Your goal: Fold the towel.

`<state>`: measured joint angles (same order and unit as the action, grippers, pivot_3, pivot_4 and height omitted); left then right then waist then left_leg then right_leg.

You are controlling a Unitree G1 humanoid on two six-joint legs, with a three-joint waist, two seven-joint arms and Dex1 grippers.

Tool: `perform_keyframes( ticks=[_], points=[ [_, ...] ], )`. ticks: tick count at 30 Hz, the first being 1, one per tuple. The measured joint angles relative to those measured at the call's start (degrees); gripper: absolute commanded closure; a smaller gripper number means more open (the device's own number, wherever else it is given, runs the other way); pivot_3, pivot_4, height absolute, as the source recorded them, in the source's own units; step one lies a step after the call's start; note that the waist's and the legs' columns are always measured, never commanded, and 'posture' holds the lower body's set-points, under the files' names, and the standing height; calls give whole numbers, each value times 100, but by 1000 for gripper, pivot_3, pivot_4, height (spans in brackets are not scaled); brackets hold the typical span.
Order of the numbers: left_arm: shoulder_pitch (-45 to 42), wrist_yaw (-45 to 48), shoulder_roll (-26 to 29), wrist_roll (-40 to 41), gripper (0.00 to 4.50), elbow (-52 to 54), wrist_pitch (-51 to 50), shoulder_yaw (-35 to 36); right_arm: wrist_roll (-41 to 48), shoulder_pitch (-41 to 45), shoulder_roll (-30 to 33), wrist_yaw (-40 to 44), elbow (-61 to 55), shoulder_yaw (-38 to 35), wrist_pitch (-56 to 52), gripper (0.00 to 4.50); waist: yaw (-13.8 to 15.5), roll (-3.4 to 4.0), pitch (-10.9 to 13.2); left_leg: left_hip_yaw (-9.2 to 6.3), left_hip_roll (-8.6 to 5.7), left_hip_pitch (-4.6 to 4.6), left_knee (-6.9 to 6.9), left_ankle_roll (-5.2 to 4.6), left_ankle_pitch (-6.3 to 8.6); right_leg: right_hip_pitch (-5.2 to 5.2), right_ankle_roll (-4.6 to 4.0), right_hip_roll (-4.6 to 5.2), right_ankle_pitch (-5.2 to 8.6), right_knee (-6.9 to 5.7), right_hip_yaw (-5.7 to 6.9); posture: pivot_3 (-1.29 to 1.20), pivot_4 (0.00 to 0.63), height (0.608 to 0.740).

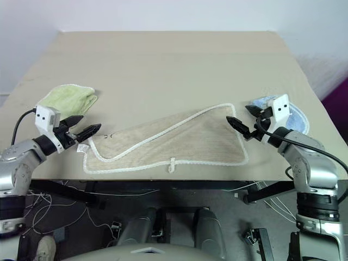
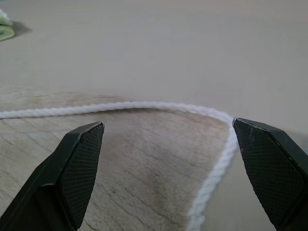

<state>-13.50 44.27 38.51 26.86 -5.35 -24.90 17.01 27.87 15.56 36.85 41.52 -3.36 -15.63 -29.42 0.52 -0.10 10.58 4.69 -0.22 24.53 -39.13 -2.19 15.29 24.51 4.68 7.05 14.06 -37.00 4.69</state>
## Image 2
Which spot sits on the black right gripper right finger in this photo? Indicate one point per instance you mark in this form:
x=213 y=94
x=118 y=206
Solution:
x=272 y=168

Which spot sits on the beige towel with white edge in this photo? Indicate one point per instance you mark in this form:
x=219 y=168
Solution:
x=144 y=168

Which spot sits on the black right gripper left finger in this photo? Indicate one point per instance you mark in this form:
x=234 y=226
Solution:
x=72 y=173

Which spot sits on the light green folded towel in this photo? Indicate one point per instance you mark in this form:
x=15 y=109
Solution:
x=4 y=30

